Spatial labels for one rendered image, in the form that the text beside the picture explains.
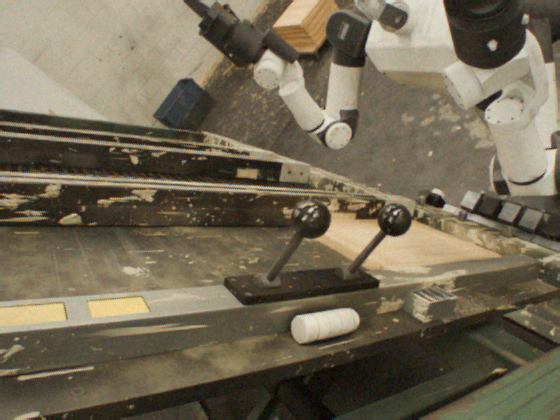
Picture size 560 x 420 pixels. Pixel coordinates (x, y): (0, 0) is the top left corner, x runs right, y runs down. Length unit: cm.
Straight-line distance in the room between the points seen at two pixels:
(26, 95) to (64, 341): 404
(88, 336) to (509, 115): 60
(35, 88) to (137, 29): 202
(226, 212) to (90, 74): 508
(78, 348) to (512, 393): 36
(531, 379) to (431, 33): 66
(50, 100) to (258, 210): 368
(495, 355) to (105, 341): 53
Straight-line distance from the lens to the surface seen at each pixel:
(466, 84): 59
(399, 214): 44
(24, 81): 434
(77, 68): 576
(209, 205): 76
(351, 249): 74
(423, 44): 88
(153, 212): 73
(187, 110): 499
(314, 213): 36
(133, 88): 587
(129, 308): 39
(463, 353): 71
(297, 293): 44
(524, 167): 71
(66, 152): 118
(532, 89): 66
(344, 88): 111
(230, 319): 41
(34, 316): 38
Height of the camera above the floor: 179
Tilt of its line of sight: 37 degrees down
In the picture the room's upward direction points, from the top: 51 degrees counter-clockwise
